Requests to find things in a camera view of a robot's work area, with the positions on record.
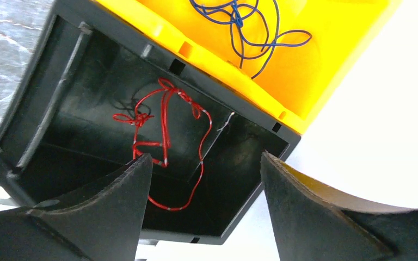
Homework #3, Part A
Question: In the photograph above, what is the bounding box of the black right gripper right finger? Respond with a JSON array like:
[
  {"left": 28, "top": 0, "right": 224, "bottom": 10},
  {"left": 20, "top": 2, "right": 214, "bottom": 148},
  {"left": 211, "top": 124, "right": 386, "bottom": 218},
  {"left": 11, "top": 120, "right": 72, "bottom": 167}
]
[{"left": 261, "top": 152, "right": 418, "bottom": 260}]

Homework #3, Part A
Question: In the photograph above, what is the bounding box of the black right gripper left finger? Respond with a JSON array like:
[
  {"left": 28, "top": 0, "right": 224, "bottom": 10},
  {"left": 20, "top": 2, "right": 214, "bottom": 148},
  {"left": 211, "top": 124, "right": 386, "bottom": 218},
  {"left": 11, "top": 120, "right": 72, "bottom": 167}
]
[{"left": 0, "top": 154, "right": 152, "bottom": 260}]

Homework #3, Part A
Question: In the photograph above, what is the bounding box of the red cable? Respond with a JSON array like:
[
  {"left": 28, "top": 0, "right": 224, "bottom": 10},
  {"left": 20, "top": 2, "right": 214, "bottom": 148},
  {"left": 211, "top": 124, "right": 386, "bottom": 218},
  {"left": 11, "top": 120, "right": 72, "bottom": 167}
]
[{"left": 113, "top": 77, "right": 213, "bottom": 212}]

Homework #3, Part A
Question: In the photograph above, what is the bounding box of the black storage bin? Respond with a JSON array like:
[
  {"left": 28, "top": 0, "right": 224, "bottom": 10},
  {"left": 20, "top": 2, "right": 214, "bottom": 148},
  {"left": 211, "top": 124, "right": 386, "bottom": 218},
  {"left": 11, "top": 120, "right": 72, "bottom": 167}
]
[{"left": 0, "top": 1, "right": 300, "bottom": 245}]

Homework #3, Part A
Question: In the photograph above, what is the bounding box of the yellow storage bin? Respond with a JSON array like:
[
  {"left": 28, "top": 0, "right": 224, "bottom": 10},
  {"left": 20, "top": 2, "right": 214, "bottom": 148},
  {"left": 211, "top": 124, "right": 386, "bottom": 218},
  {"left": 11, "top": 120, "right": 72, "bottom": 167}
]
[{"left": 100, "top": 1, "right": 399, "bottom": 134}]

